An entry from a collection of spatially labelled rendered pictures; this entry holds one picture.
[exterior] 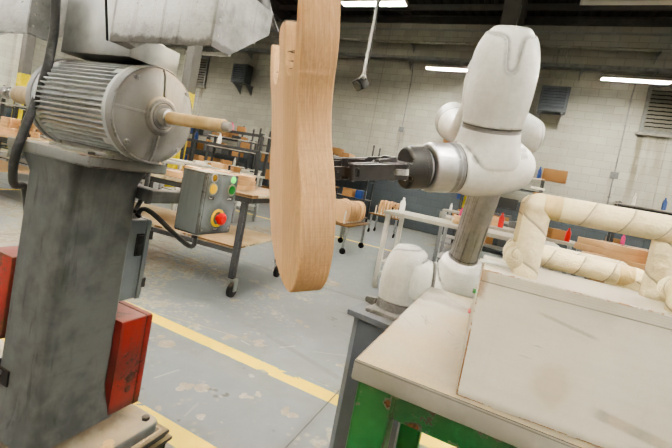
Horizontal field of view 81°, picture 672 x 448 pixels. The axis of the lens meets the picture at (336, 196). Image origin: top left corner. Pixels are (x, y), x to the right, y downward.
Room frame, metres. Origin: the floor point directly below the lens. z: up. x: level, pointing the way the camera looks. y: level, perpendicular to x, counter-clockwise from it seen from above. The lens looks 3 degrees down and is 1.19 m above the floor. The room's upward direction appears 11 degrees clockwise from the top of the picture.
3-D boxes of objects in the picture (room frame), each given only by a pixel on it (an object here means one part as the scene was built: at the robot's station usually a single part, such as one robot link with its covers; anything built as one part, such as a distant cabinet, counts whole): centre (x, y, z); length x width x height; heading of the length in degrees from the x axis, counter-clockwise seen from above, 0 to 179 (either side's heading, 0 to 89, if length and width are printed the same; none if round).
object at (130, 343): (1.28, 0.66, 0.49); 0.25 x 0.12 x 0.37; 66
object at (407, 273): (1.49, -0.32, 0.87); 0.18 x 0.16 x 0.22; 83
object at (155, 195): (1.24, 0.51, 1.02); 0.19 x 0.04 x 0.04; 156
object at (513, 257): (0.55, -0.27, 1.12); 0.11 x 0.03 x 0.03; 160
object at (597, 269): (0.63, -0.40, 1.12); 0.20 x 0.03 x 0.03; 69
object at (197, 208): (1.29, 0.49, 0.99); 0.24 x 0.21 x 0.26; 66
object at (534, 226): (0.51, -0.26, 1.15); 0.03 x 0.03 x 0.09
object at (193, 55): (10.37, 4.35, 2.99); 0.41 x 0.41 x 5.98; 66
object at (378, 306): (1.50, -0.29, 0.73); 0.22 x 0.18 x 0.06; 59
